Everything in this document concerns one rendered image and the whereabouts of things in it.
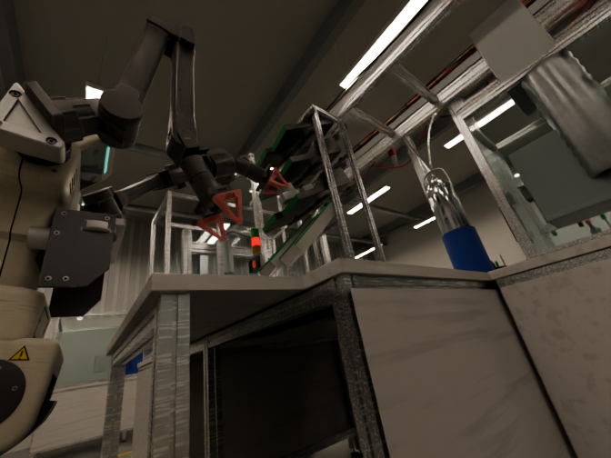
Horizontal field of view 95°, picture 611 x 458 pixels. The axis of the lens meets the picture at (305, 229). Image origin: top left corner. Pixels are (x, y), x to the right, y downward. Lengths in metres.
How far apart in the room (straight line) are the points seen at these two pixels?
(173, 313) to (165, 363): 0.07
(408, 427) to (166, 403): 0.38
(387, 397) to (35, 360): 0.58
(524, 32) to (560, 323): 1.14
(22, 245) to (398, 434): 0.77
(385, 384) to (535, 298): 0.70
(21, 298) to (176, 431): 0.36
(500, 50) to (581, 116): 0.50
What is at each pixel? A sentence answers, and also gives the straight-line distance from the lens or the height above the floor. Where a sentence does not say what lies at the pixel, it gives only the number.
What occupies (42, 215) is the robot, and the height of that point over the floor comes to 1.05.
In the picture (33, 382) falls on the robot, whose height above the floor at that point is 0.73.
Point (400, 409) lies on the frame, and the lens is 0.58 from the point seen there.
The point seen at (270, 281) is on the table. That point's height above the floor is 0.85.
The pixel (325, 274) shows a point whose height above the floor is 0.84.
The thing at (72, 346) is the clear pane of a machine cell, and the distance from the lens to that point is 6.13.
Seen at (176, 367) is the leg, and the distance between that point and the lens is 0.51.
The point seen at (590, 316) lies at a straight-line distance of 1.13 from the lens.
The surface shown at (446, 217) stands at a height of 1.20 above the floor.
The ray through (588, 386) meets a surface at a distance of 1.16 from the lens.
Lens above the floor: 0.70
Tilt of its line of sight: 24 degrees up
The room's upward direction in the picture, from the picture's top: 11 degrees counter-clockwise
